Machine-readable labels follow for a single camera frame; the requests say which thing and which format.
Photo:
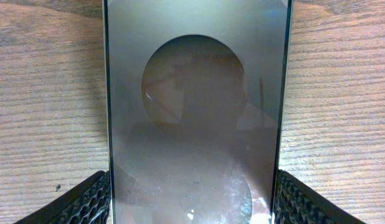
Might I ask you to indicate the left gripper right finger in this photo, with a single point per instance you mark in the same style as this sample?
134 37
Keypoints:
296 203

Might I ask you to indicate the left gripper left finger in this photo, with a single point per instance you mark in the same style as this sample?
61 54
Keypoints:
86 203

